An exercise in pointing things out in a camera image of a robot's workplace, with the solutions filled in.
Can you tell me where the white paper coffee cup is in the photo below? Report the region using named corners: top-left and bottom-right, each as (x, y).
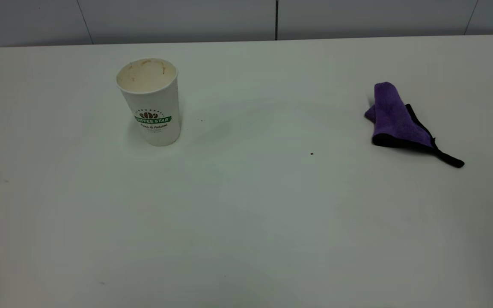
top-left (116, 58), bottom-right (182, 147)

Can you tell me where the purple cloth with black trim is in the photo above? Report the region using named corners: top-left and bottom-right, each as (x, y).
top-left (364, 82), bottom-right (465, 168)

